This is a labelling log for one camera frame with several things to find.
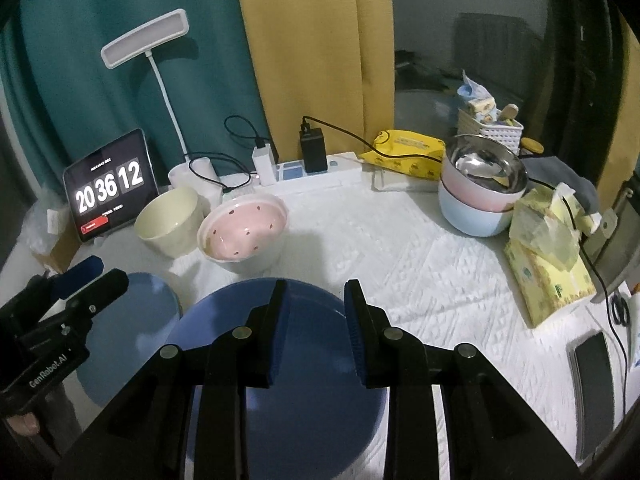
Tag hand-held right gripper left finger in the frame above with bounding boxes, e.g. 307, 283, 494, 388
52, 279, 290, 480

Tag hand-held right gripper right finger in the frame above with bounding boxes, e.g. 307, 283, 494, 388
343, 279, 583, 480

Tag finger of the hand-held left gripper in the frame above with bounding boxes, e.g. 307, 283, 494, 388
0, 255, 104, 331
60, 268, 130, 333

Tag light blue plate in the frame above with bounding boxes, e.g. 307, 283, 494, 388
77, 272, 182, 407

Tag cream bowl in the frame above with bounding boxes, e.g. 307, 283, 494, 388
134, 186, 211, 260

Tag large blue bowl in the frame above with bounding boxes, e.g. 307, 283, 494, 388
165, 277, 390, 480

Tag pink spotted white bowl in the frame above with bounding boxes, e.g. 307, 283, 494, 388
196, 192, 292, 276

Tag person's left hand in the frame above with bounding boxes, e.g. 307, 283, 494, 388
6, 410, 41, 436

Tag cardboard box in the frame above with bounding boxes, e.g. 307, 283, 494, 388
32, 230, 81, 273

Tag clear plastic bag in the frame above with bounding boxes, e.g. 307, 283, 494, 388
27, 190, 71, 246

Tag tablet with clock display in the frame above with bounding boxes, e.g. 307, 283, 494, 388
63, 128, 160, 243

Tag white textured tablecloth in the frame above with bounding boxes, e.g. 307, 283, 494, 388
0, 180, 640, 480

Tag white tissue pack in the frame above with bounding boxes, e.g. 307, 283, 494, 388
371, 167, 443, 196

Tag white power strip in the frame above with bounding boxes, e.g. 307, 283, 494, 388
227, 150, 363, 198

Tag white charger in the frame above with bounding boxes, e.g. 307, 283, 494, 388
251, 142, 278, 183

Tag black charger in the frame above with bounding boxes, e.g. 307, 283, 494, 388
299, 127, 328, 175

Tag pink steel bowl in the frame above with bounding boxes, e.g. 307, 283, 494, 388
441, 134, 530, 213

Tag yellow wet wipes pack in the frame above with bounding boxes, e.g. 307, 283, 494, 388
360, 130, 447, 182

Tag yellow tissue box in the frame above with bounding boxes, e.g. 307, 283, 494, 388
502, 182, 598, 328

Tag teal curtain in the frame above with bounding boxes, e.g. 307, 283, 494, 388
0, 0, 273, 201

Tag white desk lamp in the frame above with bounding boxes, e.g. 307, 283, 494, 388
101, 8, 223, 196

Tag white perforated basket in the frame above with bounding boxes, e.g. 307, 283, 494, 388
457, 107, 525, 156

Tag black smartphone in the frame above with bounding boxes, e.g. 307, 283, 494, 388
566, 330, 617, 463

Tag yellow white packet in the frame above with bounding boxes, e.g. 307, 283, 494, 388
467, 97, 499, 125

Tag grey cloth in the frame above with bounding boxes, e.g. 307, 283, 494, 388
522, 155, 598, 211

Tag black scissors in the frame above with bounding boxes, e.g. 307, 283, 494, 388
611, 292, 632, 326

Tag yellow curtain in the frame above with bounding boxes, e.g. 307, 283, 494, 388
232, 0, 396, 156

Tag grey metal stand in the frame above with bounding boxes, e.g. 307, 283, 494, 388
582, 175, 640, 303

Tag blue white packet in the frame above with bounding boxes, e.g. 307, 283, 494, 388
456, 70, 496, 111

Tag black cable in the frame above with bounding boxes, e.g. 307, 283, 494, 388
187, 116, 273, 196
300, 116, 446, 161
561, 192, 628, 413

